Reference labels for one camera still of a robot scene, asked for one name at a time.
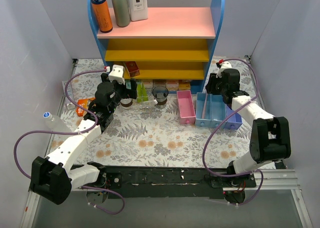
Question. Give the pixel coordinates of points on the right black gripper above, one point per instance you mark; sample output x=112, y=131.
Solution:
x=213, y=83

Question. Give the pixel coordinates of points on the orange red soap box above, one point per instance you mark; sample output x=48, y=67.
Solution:
x=172, y=85

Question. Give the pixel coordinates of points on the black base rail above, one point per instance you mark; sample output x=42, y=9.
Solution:
x=169, y=182

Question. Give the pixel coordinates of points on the clear water bottle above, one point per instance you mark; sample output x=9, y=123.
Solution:
x=55, y=123

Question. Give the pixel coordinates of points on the white labelled bottle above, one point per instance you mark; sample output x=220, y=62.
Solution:
x=138, y=10

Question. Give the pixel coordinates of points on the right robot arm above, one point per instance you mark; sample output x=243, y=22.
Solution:
x=270, y=135

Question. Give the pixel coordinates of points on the green toothpaste tube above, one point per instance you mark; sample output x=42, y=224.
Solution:
x=144, y=94
x=139, y=98

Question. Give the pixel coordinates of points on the blue wooden shelf unit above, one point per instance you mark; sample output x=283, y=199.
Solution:
x=174, y=43

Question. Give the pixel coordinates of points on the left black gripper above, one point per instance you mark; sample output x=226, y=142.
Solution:
x=125, y=90

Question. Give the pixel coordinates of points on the orange spray bottle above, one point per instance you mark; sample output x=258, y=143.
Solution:
x=102, y=15

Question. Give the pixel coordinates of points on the dark blue cup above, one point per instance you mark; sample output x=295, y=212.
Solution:
x=160, y=94

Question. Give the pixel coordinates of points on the clear textured glass tray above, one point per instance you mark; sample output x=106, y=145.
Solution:
x=150, y=111

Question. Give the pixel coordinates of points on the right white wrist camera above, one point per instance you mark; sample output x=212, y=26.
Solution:
x=222, y=65

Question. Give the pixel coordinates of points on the red small box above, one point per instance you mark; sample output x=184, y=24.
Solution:
x=132, y=68

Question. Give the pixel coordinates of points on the purple blue drawer box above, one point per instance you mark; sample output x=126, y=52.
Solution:
x=234, y=122

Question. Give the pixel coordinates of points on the pink drawer box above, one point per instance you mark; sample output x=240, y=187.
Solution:
x=186, y=107

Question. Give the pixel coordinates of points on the light blue drawer box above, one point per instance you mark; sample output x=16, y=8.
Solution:
x=204, y=123

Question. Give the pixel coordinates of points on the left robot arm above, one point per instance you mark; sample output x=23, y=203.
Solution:
x=53, y=177

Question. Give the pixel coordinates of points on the clear cup brown base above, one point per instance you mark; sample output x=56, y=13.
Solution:
x=126, y=103

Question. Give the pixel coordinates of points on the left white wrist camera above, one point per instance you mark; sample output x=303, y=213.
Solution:
x=115, y=73

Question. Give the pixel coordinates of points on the yellow soap box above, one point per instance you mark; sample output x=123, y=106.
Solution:
x=184, y=85

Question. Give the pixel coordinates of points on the aluminium frame rail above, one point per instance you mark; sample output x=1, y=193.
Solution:
x=279, y=204

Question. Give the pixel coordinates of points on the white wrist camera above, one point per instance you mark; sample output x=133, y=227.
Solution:
x=222, y=65
x=115, y=73

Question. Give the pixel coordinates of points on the grey green bottle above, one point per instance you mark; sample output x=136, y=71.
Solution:
x=121, y=12

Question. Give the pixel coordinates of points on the orange razor package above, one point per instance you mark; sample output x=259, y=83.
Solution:
x=83, y=103

